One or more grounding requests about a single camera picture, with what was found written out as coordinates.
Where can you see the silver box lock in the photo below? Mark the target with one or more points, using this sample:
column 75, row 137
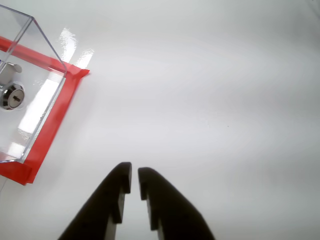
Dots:
column 12, row 97

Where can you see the red tape square outline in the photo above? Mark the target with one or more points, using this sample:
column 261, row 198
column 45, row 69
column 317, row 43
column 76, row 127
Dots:
column 65, row 100

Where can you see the transparent plastic box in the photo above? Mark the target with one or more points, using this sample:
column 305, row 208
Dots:
column 30, row 75

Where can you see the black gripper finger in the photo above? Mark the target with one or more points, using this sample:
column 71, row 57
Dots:
column 172, row 210
column 105, row 200

